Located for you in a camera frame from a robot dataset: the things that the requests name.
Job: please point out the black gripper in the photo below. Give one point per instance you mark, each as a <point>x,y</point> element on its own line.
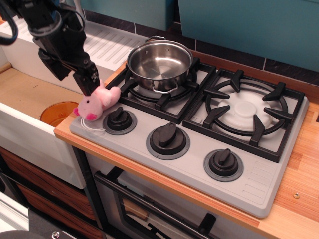
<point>61,49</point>

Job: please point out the pink stuffed pig toy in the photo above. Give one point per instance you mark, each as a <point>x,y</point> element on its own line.
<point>91,107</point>

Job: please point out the stainless steel pan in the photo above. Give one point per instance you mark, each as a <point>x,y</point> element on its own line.
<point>160,65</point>

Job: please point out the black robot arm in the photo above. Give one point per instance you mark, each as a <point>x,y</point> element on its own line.
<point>44,13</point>

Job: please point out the black left stove knob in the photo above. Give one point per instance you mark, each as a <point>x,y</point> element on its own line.
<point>119,122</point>

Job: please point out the black stove knob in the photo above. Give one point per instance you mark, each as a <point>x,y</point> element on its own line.
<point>223,165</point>
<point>119,122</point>
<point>168,142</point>

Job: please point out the black middle stove knob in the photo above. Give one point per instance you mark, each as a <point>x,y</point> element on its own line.
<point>168,142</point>

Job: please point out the grey toy stove top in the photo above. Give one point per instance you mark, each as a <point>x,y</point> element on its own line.
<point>253,192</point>

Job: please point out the black right stove knob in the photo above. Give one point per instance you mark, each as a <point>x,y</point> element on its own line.
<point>223,165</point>

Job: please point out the white toy sink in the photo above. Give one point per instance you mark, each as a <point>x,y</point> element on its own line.
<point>27,88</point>

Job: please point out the grey toy faucet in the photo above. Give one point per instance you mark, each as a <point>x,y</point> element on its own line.
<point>80,13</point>

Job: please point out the white left burner cap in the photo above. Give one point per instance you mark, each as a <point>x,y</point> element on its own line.
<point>152,94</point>

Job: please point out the white burner cap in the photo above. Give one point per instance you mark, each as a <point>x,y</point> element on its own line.
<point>243,106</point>
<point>152,94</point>

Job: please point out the black left burner grate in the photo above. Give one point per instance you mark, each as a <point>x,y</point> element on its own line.
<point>167,107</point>

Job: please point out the black burner grate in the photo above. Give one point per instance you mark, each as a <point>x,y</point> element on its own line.
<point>167,107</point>
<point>255,116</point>

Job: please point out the wooden drawer front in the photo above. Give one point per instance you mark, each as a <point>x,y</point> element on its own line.
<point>55,199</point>

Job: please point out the white right burner cap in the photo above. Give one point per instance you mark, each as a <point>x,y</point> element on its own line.
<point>243,106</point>

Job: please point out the black right burner grate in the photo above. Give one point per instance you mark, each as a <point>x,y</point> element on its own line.
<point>255,116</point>

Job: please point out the oven door with handle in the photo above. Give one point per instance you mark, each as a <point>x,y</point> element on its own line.
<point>153,221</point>

